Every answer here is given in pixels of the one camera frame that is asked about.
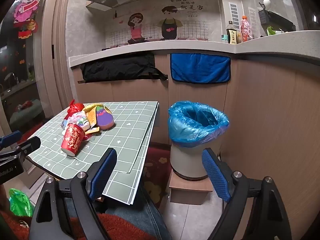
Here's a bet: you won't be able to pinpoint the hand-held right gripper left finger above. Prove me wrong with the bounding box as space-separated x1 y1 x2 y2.
28 148 118 240

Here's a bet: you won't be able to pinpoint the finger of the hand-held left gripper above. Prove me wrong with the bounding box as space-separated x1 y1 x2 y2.
0 136 42 162
0 130 22 149

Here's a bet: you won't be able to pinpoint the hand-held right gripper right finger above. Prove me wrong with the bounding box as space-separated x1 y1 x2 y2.
201 148 293 240

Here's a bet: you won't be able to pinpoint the red paper cup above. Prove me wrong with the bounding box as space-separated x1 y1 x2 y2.
61 122 86 158

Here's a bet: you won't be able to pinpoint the purple eggplant sponge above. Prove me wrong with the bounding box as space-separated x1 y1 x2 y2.
96 106 115 131

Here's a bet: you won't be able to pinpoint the snack wrappers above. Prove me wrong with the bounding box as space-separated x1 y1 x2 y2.
67 112 91 130

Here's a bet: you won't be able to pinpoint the white bin blue liner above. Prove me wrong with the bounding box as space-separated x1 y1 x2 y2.
168 101 230 148

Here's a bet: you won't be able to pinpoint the red plastic bag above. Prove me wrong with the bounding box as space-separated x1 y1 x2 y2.
65 99 85 120

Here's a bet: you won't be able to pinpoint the small wooden stool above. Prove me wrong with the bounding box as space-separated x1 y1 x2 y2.
169 171 213 205

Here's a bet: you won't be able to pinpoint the green plastic bag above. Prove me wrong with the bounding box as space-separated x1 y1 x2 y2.
9 188 34 218

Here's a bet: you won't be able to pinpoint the green checked tablecloth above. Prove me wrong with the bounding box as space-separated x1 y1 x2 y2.
25 101 160 205

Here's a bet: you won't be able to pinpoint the red flowered rug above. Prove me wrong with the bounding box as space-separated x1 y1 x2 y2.
136 142 175 209

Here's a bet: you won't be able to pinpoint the person's red fuzzy sweater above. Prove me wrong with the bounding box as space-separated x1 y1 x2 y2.
0 210 155 240

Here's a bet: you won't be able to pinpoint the person's jeans leg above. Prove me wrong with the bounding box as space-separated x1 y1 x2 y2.
67 180 173 240

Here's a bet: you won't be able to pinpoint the black hanging bag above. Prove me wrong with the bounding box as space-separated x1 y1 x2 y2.
80 52 168 83

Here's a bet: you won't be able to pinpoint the blue towel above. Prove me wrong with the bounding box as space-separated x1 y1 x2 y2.
170 53 231 84

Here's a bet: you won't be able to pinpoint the festive window sticker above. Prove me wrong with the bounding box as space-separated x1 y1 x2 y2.
12 0 49 40

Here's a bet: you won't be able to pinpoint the grey kitchen countertop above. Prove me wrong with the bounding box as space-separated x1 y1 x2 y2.
69 30 320 68

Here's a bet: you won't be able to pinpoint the dark sauce bottle yellow label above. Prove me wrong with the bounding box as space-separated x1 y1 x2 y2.
226 20 242 45

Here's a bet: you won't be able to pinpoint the orange capped plastic bottle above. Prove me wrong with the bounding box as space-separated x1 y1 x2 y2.
240 15 253 43

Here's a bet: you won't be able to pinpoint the pale green crumpled bag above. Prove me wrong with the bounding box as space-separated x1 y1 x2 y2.
266 26 285 36

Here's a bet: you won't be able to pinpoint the black dish rack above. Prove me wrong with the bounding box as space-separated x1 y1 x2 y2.
258 2 297 34

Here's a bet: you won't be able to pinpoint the beige door frame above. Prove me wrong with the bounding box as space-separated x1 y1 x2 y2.
34 0 80 188

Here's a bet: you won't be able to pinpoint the cartoon couple wall sticker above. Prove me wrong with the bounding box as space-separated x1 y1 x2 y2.
105 0 209 47

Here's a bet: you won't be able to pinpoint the white vented wall column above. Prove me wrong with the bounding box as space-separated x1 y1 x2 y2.
217 0 244 43

